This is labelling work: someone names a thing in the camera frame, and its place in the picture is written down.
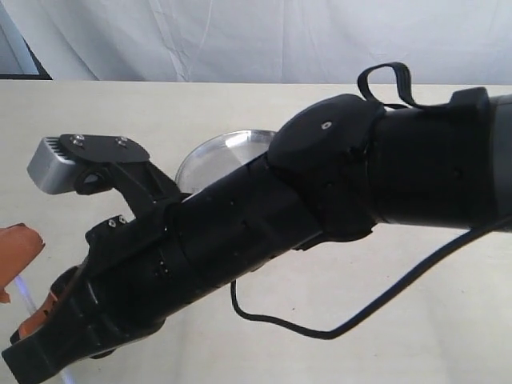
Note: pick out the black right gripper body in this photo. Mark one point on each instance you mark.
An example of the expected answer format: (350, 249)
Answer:
(138, 275)

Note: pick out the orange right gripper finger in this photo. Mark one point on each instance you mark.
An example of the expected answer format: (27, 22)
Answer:
(35, 321)

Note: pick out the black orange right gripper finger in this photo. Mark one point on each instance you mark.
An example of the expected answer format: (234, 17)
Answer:
(76, 329)

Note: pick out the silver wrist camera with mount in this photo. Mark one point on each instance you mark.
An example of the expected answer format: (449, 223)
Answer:
(93, 164)

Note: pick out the dark frame at left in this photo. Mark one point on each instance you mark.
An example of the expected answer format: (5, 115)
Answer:
(18, 61)

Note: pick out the white backdrop curtain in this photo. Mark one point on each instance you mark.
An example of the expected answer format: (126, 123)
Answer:
(443, 42)

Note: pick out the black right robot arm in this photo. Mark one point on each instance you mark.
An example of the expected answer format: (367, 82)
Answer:
(333, 172)

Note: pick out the round stainless steel plate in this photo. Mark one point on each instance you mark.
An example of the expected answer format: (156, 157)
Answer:
(217, 157)

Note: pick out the white plastic straw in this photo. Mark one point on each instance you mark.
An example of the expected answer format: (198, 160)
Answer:
(65, 374)

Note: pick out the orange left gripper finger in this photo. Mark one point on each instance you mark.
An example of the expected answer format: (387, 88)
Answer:
(20, 245)

